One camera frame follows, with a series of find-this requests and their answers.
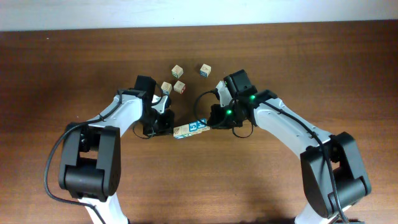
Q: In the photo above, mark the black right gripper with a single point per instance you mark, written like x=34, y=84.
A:
x=215, y=121

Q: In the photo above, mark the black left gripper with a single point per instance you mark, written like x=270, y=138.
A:
x=167, y=128

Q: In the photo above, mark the baseball picture blue block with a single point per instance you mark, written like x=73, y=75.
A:
x=202, y=125

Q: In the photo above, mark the leaf picture wooden block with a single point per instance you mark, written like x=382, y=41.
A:
x=178, y=132

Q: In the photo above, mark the blue number five block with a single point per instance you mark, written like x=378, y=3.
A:
x=194, y=127

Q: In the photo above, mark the number six wooden block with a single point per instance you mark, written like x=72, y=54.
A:
x=185, y=131

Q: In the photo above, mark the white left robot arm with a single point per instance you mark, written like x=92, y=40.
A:
x=90, y=167

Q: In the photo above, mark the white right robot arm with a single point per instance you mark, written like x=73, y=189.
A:
x=333, y=172

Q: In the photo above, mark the pretzel picture wooden block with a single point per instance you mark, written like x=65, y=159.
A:
x=166, y=88

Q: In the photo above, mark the green letter N block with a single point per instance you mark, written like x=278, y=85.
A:
x=179, y=87

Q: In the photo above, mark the blue letter D block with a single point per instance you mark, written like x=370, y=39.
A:
x=205, y=70

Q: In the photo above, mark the goldfish picture wooden block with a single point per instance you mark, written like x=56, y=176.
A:
x=177, y=71

